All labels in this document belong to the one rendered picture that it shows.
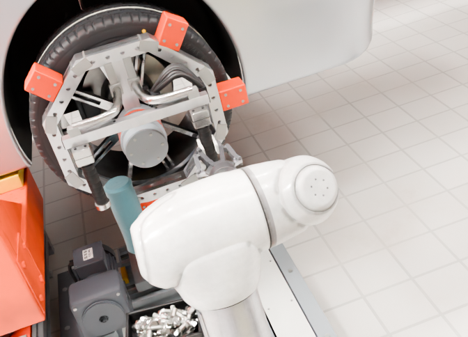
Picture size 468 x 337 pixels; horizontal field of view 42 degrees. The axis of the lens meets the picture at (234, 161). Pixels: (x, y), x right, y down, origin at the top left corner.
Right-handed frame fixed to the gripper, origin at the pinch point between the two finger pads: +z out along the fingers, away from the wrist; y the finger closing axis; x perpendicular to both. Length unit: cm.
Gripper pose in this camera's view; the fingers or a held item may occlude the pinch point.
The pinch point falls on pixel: (207, 145)
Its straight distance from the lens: 177.9
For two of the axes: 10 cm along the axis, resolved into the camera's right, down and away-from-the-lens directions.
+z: -2.7, -4.6, 8.4
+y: 9.4, -3.2, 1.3
